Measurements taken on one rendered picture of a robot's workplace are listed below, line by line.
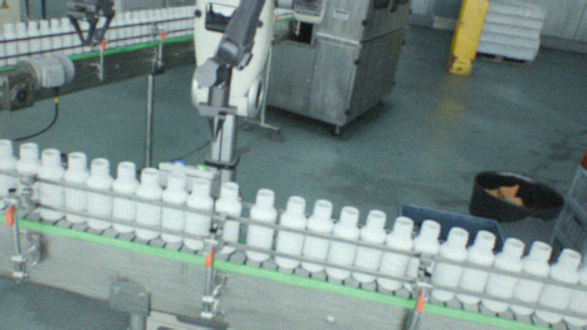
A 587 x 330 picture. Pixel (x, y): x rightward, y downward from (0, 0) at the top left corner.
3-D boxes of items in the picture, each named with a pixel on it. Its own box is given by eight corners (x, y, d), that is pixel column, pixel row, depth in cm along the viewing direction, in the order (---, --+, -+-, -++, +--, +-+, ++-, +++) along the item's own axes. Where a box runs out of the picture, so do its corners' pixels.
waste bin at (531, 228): (448, 305, 285) (481, 200, 260) (439, 259, 326) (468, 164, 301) (535, 324, 282) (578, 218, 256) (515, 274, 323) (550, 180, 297)
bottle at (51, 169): (72, 213, 131) (71, 151, 125) (54, 224, 126) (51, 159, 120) (53, 206, 133) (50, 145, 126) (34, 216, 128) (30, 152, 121)
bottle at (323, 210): (300, 257, 128) (311, 195, 121) (326, 260, 128) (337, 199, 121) (299, 270, 123) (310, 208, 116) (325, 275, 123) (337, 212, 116)
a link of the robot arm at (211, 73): (255, 53, 137) (227, 35, 138) (238, 53, 126) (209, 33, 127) (233, 93, 141) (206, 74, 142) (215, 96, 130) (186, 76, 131)
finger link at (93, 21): (66, 45, 123) (65, 3, 120) (83, 39, 130) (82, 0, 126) (94, 50, 123) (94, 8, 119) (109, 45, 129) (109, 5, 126)
